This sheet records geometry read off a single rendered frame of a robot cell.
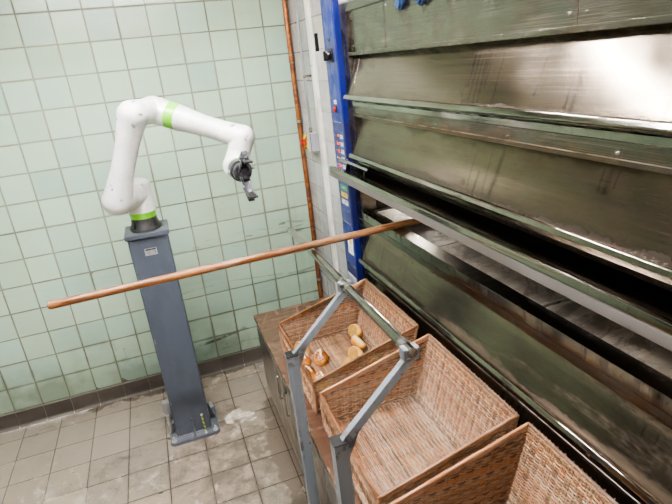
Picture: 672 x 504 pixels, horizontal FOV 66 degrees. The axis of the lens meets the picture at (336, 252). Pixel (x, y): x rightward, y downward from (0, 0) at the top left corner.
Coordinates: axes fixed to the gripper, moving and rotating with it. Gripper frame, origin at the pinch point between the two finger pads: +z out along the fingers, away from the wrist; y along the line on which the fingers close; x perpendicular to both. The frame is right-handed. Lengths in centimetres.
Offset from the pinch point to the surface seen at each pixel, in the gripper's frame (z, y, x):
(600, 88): 113, -30, -53
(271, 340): -35, 91, -3
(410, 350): 93, 31, -17
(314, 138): -81, 0, -53
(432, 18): 44, -49, -56
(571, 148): 105, -17, -54
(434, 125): 45, -17, -55
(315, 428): 39, 90, -2
